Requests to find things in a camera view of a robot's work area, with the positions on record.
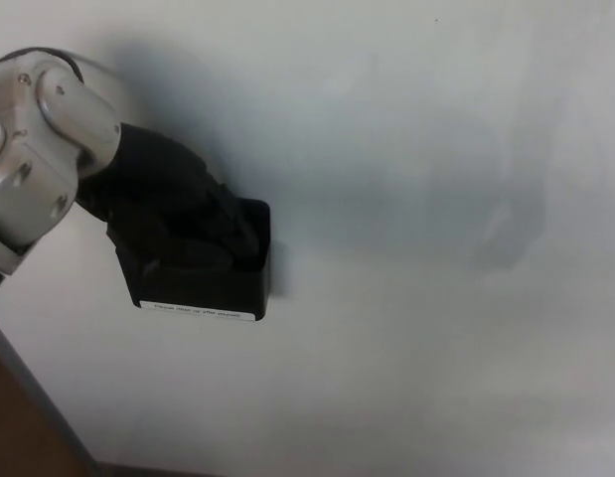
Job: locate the white whiteboard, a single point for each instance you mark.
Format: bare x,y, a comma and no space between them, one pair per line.
411,149

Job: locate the black magnetic marker holder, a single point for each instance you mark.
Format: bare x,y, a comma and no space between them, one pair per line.
207,290

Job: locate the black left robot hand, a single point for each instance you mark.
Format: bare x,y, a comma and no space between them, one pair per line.
163,199

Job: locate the brown wooden panel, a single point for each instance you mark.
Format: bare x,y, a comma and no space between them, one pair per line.
11,437

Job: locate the grey whiteboard frame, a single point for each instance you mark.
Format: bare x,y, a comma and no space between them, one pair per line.
39,397

